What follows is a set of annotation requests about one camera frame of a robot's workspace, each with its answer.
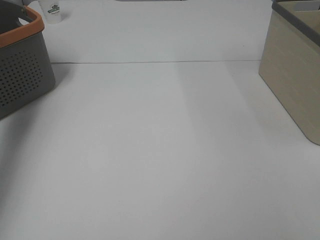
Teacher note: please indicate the white paper cup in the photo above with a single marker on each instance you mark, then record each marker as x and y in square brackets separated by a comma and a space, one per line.
[51, 11]

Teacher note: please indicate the beige bin with grey rim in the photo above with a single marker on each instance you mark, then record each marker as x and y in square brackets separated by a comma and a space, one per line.
[290, 62]

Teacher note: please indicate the grey basket with orange rim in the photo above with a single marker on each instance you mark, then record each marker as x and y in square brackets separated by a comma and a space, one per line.
[25, 69]

